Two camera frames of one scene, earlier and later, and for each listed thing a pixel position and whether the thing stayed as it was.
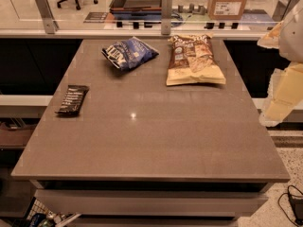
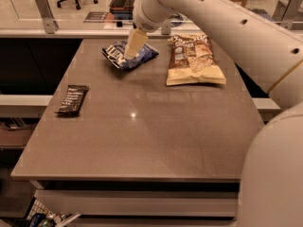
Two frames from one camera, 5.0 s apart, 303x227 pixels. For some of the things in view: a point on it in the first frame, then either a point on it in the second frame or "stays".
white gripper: (293, 41) → (142, 19)
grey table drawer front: (106, 202) stays
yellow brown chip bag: (193, 61) stays
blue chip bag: (129, 53) stays
